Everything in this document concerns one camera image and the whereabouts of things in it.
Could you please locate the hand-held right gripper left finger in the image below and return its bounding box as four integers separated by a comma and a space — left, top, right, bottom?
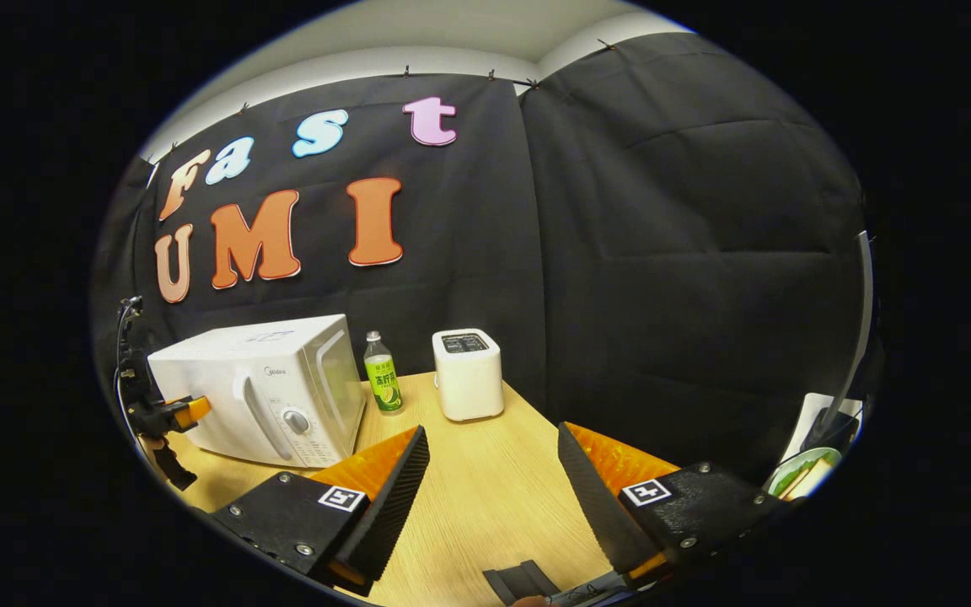
212, 426, 431, 595

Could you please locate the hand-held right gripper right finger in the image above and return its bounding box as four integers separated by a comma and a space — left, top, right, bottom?
557, 422, 781, 583

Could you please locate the white microwave oven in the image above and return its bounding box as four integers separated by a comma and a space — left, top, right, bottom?
148, 314, 367, 470

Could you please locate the bowl with green food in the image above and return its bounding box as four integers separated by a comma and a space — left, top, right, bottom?
766, 447, 842, 500

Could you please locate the black flat pad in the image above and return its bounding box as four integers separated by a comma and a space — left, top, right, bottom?
483, 560, 562, 606

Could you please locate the green label drink bottle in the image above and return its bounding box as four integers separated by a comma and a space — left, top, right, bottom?
363, 330, 405, 415

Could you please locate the white toaster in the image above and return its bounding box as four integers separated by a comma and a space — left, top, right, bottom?
432, 329, 505, 422

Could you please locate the white flat panel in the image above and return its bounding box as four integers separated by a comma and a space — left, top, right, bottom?
781, 392, 863, 465

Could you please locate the grey curved pole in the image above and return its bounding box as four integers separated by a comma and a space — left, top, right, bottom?
840, 230, 876, 414

